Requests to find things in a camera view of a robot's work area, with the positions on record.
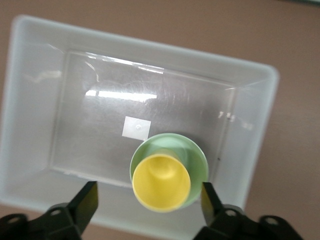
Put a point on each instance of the mint green bowl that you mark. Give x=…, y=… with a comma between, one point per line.
x=197, y=160

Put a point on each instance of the yellow plastic cup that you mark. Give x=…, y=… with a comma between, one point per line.
x=161, y=185

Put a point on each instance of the white square sticker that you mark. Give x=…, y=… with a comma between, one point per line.
x=135, y=126

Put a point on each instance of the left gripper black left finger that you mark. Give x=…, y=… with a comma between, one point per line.
x=62, y=222

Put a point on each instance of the clear plastic storage box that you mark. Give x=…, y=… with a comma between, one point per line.
x=37, y=112

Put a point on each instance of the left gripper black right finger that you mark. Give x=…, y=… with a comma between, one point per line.
x=230, y=225

